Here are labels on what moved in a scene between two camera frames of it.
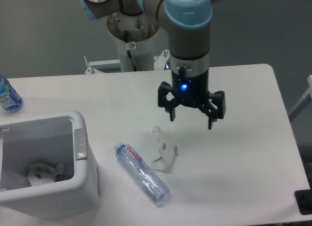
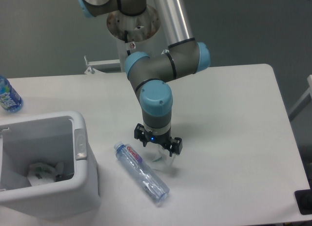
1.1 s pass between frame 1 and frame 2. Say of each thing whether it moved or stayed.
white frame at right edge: stayed
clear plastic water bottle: stayed
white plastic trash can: stayed
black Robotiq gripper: moved
